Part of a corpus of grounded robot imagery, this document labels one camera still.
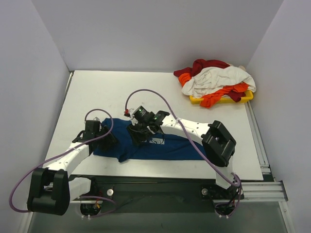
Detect yellow plastic bin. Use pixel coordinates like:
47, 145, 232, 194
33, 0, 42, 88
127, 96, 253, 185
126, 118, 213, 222
190, 90, 254, 104

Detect dark red t-shirt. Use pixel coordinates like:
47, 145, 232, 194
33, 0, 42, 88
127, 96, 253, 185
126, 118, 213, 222
173, 59, 243, 104

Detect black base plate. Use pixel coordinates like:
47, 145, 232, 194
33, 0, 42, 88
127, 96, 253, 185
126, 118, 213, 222
73, 176, 244, 217

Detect white t-shirt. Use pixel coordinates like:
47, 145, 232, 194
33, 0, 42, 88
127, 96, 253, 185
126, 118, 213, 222
182, 66, 257, 98

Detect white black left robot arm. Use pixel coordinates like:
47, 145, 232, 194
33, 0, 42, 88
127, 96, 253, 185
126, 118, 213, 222
27, 120, 118, 216

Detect aluminium mounting rail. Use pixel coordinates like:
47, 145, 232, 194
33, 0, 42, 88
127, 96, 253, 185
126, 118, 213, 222
88, 177, 288, 202

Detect blue Mickey Mouse t-shirt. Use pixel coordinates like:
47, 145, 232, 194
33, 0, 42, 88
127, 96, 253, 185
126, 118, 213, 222
93, 118, 203, 163

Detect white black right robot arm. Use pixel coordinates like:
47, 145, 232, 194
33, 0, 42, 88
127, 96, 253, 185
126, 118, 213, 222
127, 107, 242, 198

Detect orange t-shirt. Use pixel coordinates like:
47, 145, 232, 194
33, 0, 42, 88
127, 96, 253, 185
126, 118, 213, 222
178, 72, 250, 109

